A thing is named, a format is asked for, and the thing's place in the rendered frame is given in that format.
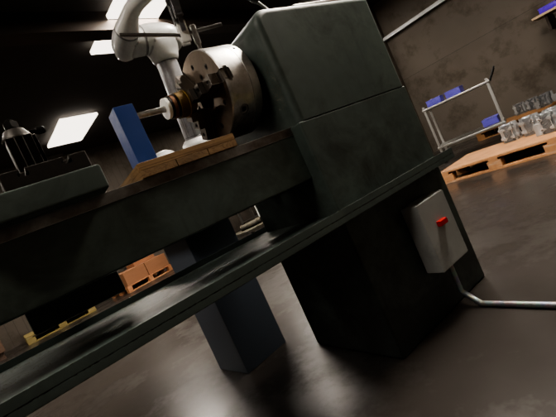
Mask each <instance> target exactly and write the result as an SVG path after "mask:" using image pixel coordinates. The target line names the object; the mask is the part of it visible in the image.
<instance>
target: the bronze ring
mask: <svg viewBox="0 0 556 417"><path fill-rule="evenodd" d="M164 98H167V99H168V100H169V101H170V103H171V105H172V108H173V112H174V116H173V117H172V118H171V120H172V119H176V118H178V119H181V118H185V117H187V118H190V117H192V115H193V112H195V111H197V108H198V103H194V104H192V102H191V99H190V97H189V95H188V94H187V93H186V92H185V91H184V90H183V89H181V90H179V91H178V92H177V93H172V94H171V95H168V96H166V97H164Z"/></svg>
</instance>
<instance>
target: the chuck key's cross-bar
mask: <svg viewBox="0 0 556 417"><path fill-rule="evenodd" d="M221 25H222V23H221V22H219V23H216V24H213V25H209V26H204V27H200V28H198V29H197V32H201V31H206V30H209V29H213V28H215V27H219V26H221ZM119 36H120V37H181V36H180V33H119Z"/></svg>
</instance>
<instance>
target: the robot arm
mask: <svg viewBox="0 0 556 417"><path fill-rule="evenodd" d="M151 1H152V0H127V1H126V3H125V5H124V6H123V8H122V11H121V13H120V15H119V17H118V19H117V21H116V23H115V26H114V28H113V32H112V39H111V43H112V48H113V52H114V54H115V56H116V57H117V58H118V59H119V60H121V61H124V62H127V61H130V60H133V59H134V58H138V57H142V56H148V58H149V59H150V60H151V61H152V63H153V64H154V65H155V66H157V69H158V70H159V73H160V76H161V79H162V82H163V84H164V86H165V90H166V92H167V94H168V95H171V94H172V93H176V90H177V88H176V87H175V76H179V75H183V74H182V72H181V69H180V65H179V63H178V61H177V60H178V58H179V50H180V48H181V47H182V46H183V47H184V46H189V45H191V43H190V42H191V41H192V39H191V36H190V34H189V30H188V27H187V26H186V23H185V20H184V17H183V15H184V13H183V12H182V9H181V6H180V2H179V0H165V3H166V5H167V7H168V9H169V12H170V15H171V18H172V20H173V23H174V25H172V24H170V23H166V22H150V23H143V24H141V25H139V16H140V14H141V12H142V10H143V9H144V8H145V7H146V6H147V5H148V4H149V3H150V2H151ZM119 33H180V36H181V37H120V36H119ZM177 121H178V123H179V125H180V129H181V131H182V134H183V136H184V139H185V142H184V145H183V149H185V148H187V147H190V146H194V145H198V144H200V143H203V142H206V140H203V139H202V135H201V131H200V130H199V129H194V123H193V122H187V118H186V117H185V118H181V119H178V118H177ZM172 152H174V151H172V150H163V151H160V152H158V153H156V155H157V157H160V156H164V155H167V154H170V153H172Z"/></svg>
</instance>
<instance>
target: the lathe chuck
mask: <svg viewBox="0 0 556 417"><path fill-rule="evenodd" d="M224 66H225V68H228V71H229V73H230V75H231V76H232V80H229V79H225V80H224V82H223V83H222V85H221V86H220V88H219V89H218V91H217V93H216V94H215V95H214V96H213V98H212V99H210V100H206V101H203V102H199V103H198V108H197V110H198V109H201V108H210V107H213V111H212V114H213V120H214V125H215V128H216V133H217V136H218V137H222V136H225V135H227V134H230V133H232V134H233V135H234V138H237V137H241V136H243V135H245V134H246V133H247V132H248V131H249V130H250V128H251V126H252V123H253V119H254V115H255V99H254V93H253V88H252V83H251V80H250V78H249V75H248V73H247V70H246V68H245V66H244V65H243V63H242V62H241V61H240V59H239V58H238V57H237V55H236V54H235V53H234V52H233V51H231V50H230V49H228V48H227V47H225V46H214V47H209V48H203V49H198V50H193V51H191V52H190V53H189V54H188V56H187V57H186V59H185V63H184V67H183V72H184V73H185V74H186V75H187V76H188V77H189V78H190V79H191V80H192V81H194V82H195V83H196V84H197V83H200V82H203V80H204V78H205V76H206V74H212V73H216V72H218V71H219V70H220V69H222V68H223V67H224ZM244 103H245V104H246V105H247V106H248V110H247V112H246V113H241V112H240V108H241V106H242V105H243V104H244Z"/></svg>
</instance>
